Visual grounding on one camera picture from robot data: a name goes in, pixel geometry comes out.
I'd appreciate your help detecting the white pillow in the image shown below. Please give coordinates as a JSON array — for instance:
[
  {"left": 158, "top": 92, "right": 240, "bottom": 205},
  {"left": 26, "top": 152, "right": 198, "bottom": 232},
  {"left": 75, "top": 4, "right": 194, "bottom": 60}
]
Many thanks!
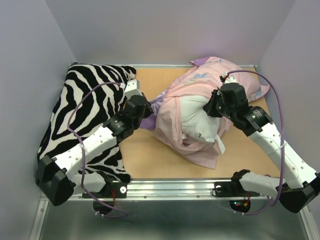
[{"left": 179, "top": 95, "right": 226, "bottom": 154}]

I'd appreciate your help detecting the purple pink princess pillowcase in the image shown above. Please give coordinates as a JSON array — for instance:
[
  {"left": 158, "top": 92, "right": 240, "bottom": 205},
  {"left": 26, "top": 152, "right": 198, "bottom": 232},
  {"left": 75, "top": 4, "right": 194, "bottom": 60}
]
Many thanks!
[{"left": 140, "top": 56, "right": 270, "bottom": 170}]

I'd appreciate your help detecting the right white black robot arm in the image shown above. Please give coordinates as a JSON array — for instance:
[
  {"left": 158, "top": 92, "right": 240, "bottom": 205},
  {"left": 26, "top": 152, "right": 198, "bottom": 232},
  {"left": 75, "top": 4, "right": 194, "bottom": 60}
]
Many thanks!
[{"left": 203, "top": 83, "right": 320, "bottom": 213}]

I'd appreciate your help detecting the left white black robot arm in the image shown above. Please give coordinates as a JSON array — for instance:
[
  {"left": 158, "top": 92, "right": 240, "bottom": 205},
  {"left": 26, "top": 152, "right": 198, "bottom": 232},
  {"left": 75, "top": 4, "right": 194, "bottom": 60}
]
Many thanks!
[{"left": 35, "top": 93, "right": 153, "bottom": 206}]

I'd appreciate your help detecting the zebra striped pillow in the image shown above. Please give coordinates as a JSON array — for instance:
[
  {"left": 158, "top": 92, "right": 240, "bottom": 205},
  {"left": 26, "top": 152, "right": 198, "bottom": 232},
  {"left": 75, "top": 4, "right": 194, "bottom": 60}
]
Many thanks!
[{"left": 37, "top": 62, "right": 138, "bottom": 183}]

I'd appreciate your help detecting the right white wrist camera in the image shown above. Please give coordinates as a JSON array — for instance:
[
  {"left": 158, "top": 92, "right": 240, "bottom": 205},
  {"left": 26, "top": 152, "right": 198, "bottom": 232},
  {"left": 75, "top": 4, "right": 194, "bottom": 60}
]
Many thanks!
[{"left": 219, "top": 74, "right": 238, "bottom": 85}]

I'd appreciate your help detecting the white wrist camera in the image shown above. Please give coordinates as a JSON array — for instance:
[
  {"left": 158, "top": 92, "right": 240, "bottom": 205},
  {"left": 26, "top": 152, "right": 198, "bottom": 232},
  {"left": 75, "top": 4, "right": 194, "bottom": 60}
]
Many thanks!
[
  {"left": 219, "top": 74, "right": 238, "bottom": 85},
  {"left": 120, "top": 79, "right": 143, "bottom": 100}
]

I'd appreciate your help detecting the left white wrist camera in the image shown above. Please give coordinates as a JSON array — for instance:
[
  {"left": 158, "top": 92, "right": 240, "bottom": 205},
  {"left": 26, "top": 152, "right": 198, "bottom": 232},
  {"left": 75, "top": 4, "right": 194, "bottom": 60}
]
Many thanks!
[{"left": 120, "top": 79, "right": 143, "bottom": 100}]

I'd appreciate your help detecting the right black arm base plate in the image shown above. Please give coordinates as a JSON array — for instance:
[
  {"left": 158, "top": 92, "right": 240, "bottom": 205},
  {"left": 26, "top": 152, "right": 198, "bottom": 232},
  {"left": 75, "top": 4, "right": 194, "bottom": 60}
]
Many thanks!
[{"left": 211, "top": 181, "right": 260, "bottom": 198}]

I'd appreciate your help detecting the aluminium mounting rail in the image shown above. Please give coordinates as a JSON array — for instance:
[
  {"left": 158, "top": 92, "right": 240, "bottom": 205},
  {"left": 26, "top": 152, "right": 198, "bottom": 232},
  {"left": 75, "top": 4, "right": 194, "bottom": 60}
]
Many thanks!
[{"left": 41, "top": 177, "right": 308, "bottom": 201}]

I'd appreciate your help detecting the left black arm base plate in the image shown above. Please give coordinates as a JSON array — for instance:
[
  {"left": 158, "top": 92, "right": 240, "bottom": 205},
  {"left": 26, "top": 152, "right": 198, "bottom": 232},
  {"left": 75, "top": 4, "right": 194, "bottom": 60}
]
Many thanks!
[{"left": 94, "top": 181, "right": 128, "bottom": 199}]

